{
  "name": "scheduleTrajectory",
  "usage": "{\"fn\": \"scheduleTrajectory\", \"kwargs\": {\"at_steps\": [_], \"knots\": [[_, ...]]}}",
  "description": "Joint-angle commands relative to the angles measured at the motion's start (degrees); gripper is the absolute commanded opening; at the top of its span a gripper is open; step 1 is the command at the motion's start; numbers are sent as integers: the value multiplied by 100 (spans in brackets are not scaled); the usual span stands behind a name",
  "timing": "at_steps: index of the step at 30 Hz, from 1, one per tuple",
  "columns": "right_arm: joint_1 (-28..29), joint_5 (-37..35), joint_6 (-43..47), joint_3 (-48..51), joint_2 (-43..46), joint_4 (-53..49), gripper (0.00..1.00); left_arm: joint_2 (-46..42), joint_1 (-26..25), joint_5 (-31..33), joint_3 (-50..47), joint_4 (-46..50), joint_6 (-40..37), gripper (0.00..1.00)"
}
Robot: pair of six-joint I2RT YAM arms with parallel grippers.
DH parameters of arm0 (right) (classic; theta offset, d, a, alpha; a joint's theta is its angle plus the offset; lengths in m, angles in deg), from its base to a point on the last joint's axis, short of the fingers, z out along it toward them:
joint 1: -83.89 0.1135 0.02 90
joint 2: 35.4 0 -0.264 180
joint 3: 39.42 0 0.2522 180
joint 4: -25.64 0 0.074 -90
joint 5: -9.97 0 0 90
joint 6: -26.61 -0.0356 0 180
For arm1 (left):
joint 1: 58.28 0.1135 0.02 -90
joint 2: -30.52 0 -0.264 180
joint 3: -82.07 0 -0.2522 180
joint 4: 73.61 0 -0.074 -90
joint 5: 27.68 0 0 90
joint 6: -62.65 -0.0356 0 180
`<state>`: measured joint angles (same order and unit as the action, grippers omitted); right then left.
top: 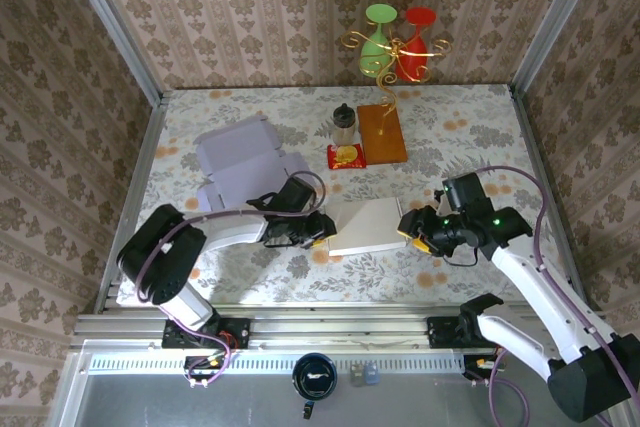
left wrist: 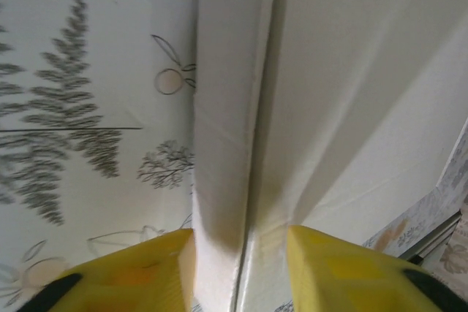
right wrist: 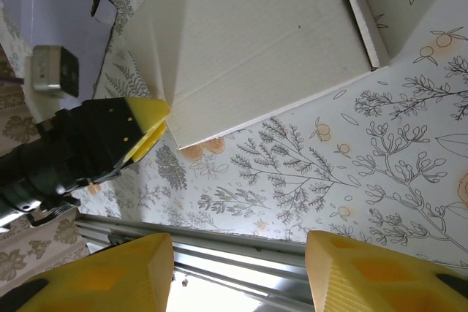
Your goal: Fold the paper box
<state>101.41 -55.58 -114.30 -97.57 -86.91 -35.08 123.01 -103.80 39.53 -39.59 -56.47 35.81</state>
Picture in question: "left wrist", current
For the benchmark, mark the aluminium table side rail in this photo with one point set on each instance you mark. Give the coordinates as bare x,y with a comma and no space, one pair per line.
435,235

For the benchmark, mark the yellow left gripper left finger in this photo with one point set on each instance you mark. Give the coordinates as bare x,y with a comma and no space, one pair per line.
128,282

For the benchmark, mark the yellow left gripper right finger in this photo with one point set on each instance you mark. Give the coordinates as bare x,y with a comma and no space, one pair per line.
347,279

